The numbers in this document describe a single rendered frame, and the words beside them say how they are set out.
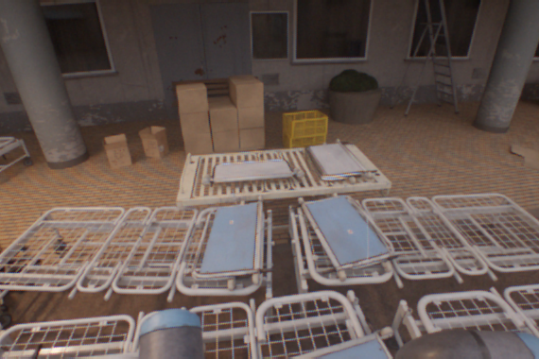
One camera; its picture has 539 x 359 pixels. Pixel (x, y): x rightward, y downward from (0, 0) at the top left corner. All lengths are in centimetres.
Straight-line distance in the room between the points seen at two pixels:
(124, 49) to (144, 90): 86
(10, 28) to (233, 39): 361
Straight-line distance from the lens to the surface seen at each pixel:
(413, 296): 262
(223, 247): 198
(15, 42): 500
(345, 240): 206
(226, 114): 421
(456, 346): 65
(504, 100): 669
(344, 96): 582
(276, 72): 663
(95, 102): 717
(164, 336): 58
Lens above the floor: 189
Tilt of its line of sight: 30 degrees down
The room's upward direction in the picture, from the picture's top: 1 degrees counter-clockwise
